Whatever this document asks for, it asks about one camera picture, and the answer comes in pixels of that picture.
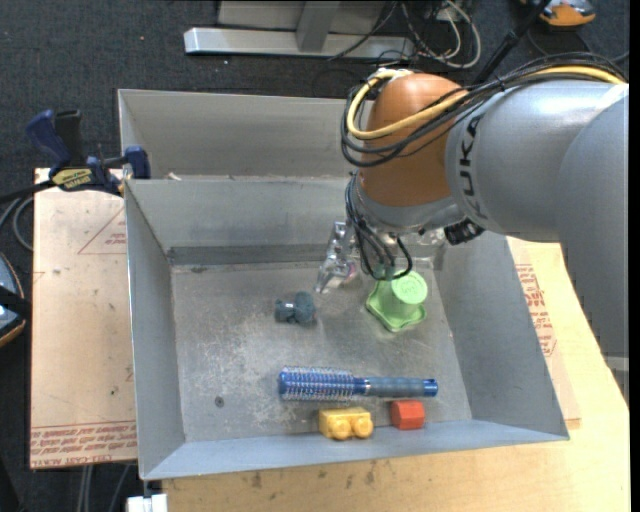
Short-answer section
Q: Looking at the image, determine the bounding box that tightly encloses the dark blue-grey toy animal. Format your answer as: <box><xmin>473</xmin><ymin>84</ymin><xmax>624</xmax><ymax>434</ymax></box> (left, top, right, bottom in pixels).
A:
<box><xmin>274</xmin><ymin>290</ymin><xmax>318</xmax><ymax>327</ymax></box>

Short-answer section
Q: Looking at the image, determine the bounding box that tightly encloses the brown cardboard board, red print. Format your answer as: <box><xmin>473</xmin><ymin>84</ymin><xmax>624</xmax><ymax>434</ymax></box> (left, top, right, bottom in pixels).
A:
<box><xmin>29</xmin><ymin>167</ymin><xmax>584</xmax><ymax>471</ymax></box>

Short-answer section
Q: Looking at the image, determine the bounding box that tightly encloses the grey metal bin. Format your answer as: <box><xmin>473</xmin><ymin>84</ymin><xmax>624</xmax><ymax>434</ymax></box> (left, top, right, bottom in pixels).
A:
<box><xmin>117</xmin><ymin>88</ymin><xmax>571</xmax><ymax>482</ymax></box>

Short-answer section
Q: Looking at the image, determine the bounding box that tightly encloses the black cylinder on white bracket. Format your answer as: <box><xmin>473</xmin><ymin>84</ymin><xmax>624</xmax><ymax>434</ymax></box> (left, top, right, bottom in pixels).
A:
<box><xmin>441</xmin><ymin>218</ymin><xmax>485</xmax><ymax>247</ymax></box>

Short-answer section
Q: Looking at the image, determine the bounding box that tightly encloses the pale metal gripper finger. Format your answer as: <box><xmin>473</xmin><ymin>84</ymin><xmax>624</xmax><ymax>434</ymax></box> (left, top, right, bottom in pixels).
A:
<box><xmin>313</xmin><ymin>267</ymin><xmax>336</xmax><ymax>296</ymax></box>
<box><xmin>331</xmin><ymin>265</ymin><xmax>358</xmax><ymax>291</ymax></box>

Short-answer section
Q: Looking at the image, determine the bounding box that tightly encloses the yellow toy building block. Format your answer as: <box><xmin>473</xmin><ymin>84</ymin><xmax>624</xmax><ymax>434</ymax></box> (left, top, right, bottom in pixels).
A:
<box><xmin>318</xmin><ymin>406</ymin><xmax>375</xmax><ymax>442</ymax></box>

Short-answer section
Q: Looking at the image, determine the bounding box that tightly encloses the blue round hairbrush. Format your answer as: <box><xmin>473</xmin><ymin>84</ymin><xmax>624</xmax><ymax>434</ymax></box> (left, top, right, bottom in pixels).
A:
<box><xmin>277</xmin><ymin>366</ymin><xmax>440</xmax><ymax>403</ymax></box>

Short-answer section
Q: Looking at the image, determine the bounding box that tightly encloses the light green plastic cup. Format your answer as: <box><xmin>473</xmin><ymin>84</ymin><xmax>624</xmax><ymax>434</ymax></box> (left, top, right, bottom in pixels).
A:
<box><xmin>365</xmin><ymin>270</ymin><xmax>429</xmax><ymax>333</ymax></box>

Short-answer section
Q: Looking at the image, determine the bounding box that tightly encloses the red-orange block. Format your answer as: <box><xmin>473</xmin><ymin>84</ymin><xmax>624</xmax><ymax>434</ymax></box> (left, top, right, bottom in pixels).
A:
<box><xmin>389</xmin><ymin>398</ymin><xmax>427</xmax><ymax>431</ymax></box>

